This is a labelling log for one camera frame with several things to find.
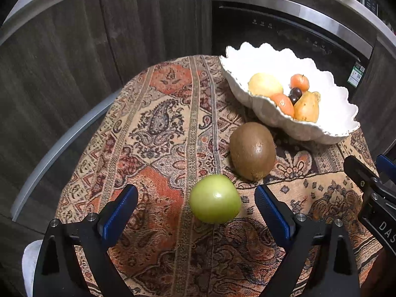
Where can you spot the green white sticker label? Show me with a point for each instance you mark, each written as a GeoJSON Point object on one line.
{"type": "Point", "coordinates": [356, 74]}

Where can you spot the green apple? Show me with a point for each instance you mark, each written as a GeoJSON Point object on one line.
{"type": "Point", "coordinates": [215, 199]}

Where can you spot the grey metal rail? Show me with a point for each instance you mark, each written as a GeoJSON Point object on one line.
{"type": "Point", "coordinates": [62, 154]}

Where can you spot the large orange mandarin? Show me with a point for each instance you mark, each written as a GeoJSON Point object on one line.
{"type": "Point", "coordinates": [284, 103]}

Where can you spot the brown kiwi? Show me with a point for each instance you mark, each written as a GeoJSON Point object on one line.
{"type": "Point", "coordinates": [253, 151]}

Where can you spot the white scalloped bowl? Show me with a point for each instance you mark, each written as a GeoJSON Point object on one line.
{"type": "Point", "coordinates": [334, 111]}

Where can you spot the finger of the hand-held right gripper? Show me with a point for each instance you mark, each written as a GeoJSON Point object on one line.
{"type": "Point", "coordinates": [355, 167]}
{"type": "Point", "coordinates": [386, 167]}

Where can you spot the yellow spotted pear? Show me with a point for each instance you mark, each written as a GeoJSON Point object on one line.
{"type": "Point", "coordinates": [307, 108]}

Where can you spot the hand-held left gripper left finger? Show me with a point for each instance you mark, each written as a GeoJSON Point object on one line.
{"type": "Point", "coordinates": [120, 218]}

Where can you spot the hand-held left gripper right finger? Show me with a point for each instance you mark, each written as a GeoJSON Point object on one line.
{"type": "Point", "coordinates": [272, 216]}

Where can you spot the paisley patterned tablecloth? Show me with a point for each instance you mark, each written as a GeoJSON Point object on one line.
{"type": "Point", "coordinates": [164, 136]}

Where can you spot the wide dark wood cabinet door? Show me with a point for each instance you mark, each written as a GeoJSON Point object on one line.
{"type": "Point", "coordinates": [52, 68]}

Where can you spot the dark purple grape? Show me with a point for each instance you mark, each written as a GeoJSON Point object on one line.
{"type": "Point", "coordinates": [294, 94]}

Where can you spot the small orange mandarin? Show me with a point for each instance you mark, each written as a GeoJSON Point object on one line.
{"type": "Point", "coordinates": [299, 82]}

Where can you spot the black countertop appliance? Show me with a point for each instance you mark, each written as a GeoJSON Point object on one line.
{"type": "Point", "coordinates": [371, 0]}

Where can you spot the narrow dark wood cabinet door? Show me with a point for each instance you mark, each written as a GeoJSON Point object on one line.
{"type": "Point", "coordinates": [148, 21]}

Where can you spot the yellow round fruit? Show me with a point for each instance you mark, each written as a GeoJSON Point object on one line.
{"type": "Point", "coordinates": [264, 85]}

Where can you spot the white towel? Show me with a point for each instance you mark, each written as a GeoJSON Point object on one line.
{"type": "Point", "coordinates": [31, 269]}

